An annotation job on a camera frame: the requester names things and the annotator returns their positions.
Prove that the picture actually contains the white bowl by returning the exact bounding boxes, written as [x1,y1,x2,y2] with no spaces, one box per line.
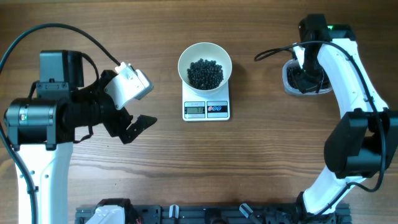
[178,42,232,95]

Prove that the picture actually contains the clear plastic container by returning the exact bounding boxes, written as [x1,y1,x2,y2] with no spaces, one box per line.
[282,59,333,96]

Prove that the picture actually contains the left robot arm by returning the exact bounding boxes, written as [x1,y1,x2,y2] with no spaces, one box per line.
[4,50,156,223]

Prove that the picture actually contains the white digital kitchen scale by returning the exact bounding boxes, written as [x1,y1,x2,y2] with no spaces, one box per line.
[182,82,231,122]

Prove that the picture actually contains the black beans in bowl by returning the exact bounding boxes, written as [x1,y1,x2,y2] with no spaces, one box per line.
[187,58,224,90]

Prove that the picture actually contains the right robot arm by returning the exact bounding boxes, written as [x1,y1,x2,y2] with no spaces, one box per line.
[287,14,397,216]

